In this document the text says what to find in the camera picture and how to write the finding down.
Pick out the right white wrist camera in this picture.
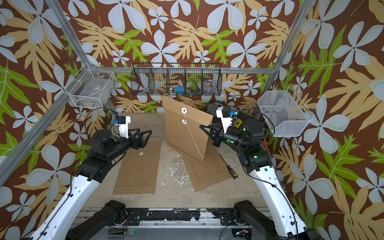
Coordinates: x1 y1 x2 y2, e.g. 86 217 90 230
216 106 239 134

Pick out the blue object in basket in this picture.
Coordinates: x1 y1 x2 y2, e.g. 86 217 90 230
174 87 186 95

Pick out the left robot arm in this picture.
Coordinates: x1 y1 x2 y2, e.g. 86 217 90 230
29 129 152 240

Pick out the white wire basket right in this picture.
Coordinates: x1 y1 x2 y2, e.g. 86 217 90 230
257 87 314 138

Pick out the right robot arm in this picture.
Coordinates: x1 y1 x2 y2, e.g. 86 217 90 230
200 118 320 240

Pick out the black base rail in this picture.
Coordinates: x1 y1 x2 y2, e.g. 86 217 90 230
123 208 246 226

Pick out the black yellow screwdriver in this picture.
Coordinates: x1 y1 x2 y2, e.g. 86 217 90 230
220 155 238 180

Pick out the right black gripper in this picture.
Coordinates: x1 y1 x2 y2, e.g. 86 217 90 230
202 124 251 153

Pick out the black yellow toolbox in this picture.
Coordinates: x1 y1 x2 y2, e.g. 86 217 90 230
205 101 267 152

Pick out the black wire basket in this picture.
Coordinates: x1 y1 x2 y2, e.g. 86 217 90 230
130 63 223 97

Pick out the brown kraft file bag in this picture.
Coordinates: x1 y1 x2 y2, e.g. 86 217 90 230
168 142 232 192
113 136 162 195
162 96 213 164

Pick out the white wire basket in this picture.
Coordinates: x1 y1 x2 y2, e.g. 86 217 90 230
257 87 314 138
67 64 117 109

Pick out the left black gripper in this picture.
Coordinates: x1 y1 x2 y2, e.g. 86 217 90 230
105 126 151 163

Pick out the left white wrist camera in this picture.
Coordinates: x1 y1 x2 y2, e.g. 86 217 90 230
114 116 131 139

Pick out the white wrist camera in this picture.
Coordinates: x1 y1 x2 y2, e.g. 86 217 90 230
114 116 131 139
216 106 239 134

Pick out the white wire basket left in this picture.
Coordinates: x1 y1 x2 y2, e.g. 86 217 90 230
67 64 117 109

